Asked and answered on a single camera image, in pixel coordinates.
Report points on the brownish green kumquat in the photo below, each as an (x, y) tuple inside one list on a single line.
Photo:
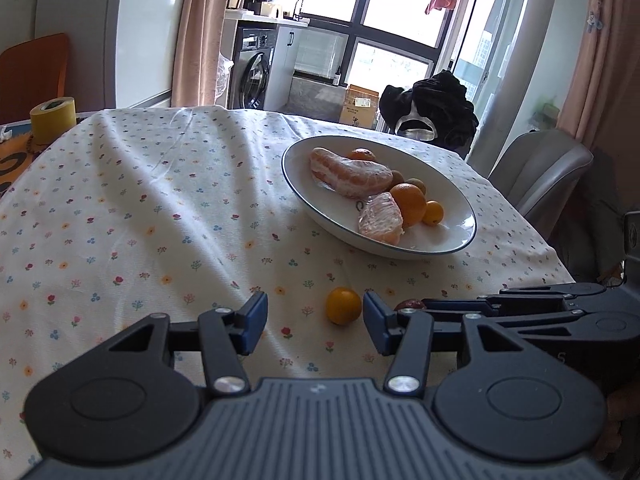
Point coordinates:
[(397, 178)]

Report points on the small orange kumquat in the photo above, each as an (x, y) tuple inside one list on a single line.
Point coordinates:
[(433, 213)]

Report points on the cardboard box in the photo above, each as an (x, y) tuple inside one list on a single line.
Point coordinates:
[(360, 107)]

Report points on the small mandarin orange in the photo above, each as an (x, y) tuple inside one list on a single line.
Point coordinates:
[(343, 305), (362, 154)]

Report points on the clear plastic bag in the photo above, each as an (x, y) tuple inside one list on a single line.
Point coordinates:
[(224, 77)]

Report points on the large mandarin orange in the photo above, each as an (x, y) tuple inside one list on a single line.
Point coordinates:
[(407, 204)]

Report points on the pink curtain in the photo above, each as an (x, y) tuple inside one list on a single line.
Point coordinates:
[(202, 35), (600, 75)]

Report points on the green box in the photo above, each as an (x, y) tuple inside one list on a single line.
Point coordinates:
[(546, 115)]

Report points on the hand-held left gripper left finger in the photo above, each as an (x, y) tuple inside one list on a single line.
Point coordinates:
[(252, 322)]

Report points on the dark red fruit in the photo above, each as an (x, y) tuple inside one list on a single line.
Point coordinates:
[(409, 304)]

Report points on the grey upholstered chair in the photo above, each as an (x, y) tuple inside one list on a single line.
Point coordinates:
[(542, 170)]

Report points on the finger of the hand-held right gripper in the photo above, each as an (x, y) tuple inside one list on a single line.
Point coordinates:
[(550, 291), (500, 310)]

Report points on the white plate with blue rim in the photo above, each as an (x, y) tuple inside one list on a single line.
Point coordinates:
[(445, 245)]

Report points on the orange paw print mat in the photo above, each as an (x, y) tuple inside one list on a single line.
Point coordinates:
[(15, 165)]

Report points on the yellow-green kumquat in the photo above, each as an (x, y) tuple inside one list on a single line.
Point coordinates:
[(418, 186)]

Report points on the peeled pomelo segment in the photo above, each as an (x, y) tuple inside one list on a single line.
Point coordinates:
[(382, 220), (350, 174)]

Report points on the floral white tablecloth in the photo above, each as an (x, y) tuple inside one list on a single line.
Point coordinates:
[(150, 220)]

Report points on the grey washing machine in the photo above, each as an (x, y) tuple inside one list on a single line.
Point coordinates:
[(252, 72)]

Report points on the yellow tape roll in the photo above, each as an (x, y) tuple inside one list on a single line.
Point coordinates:
[(52, 120)]

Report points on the white base cabinet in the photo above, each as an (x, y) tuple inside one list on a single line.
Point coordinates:
[(280, 67)]

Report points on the person's right hand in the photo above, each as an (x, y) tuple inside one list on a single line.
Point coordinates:
[(625, 420)]

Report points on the orange wooden chair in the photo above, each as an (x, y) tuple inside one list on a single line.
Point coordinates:
[(40, 70)]

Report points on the translucent plastic piece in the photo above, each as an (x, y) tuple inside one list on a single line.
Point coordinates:
[(416, 127)]

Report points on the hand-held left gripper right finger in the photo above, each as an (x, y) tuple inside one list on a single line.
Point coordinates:
[(377, 320)]

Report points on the black clothes pile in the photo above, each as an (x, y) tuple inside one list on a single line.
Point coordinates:
[(440, 100)]

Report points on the black framed window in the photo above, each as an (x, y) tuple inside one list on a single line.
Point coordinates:
[(360, 30)]

